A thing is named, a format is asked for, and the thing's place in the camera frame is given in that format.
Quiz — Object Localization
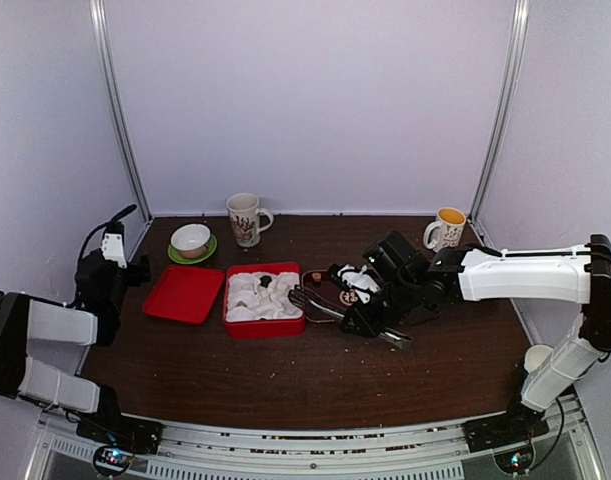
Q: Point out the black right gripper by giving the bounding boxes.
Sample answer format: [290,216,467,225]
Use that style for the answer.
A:
[339,275,420,340]

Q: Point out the red tin lid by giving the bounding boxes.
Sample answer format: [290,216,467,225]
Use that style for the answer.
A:
[142,265,225,325]

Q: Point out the metal serving tongs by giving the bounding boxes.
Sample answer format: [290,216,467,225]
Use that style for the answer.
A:
[288,285,412,351]

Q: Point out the red tin box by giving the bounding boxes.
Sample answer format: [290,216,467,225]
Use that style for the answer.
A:
[222,262,305,339]

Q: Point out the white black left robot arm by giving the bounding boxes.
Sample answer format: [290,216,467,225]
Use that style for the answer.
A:
[0,250,162,453]

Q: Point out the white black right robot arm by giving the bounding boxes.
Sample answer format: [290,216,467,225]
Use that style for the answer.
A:
[328,231,611,449]

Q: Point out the green saucer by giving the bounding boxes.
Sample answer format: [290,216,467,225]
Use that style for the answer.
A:
[167,234,218,265]

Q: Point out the white ceramic bowl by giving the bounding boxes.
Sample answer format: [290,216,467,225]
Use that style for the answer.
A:
[171,224,211,259]

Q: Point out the flower pattern mug yellow inside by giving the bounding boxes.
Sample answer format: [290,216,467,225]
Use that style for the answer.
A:
[422,207,467,252]

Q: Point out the dark red lacquer tray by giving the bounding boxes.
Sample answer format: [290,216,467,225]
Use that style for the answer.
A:
[301,270,359,324]

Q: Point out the white paper liners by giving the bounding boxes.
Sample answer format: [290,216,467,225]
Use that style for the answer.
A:
[225,271,302,323]

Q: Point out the tall coral pattern mug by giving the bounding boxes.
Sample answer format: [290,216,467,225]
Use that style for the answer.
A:
[226,193,274,248]

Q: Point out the white paper cup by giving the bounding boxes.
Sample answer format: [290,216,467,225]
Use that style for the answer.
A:
[523,344,554,374]

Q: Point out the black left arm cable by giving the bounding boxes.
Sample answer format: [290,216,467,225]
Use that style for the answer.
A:
[77,203,139,266]

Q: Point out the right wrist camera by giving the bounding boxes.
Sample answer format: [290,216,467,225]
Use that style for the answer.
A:
[327,264,381,304]

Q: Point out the aluminium right corner post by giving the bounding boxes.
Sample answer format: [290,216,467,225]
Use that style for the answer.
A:
[469,0,531,225]

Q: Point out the aluminium corner post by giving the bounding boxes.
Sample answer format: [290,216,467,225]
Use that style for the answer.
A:
[469,0,531,225]
[89,0,152,223]

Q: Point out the aluminium front rail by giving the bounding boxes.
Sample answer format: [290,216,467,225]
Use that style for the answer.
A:
[32,384,599,480]

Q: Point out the aluminium left corner post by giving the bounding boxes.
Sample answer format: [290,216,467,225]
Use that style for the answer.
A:
[89,0,152,223]

